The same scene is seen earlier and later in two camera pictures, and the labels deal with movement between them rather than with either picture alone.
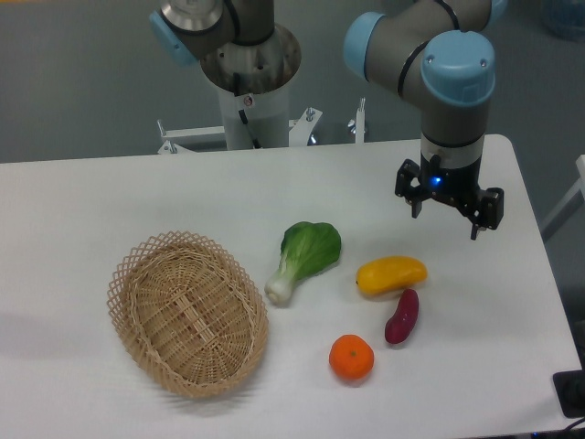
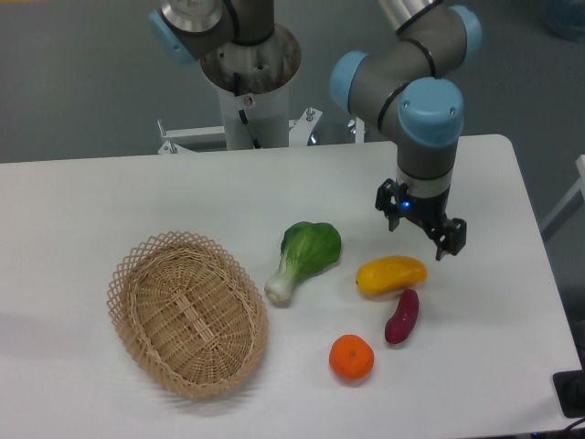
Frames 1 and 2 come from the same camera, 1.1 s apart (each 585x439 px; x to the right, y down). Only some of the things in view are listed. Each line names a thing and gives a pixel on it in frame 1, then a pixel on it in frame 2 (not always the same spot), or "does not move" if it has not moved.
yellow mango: x=388 y=274 does not move
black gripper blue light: x=461 y=186 → x=429 y=211
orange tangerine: x=351 y=357 does not move
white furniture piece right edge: x=569 y=203 does not move
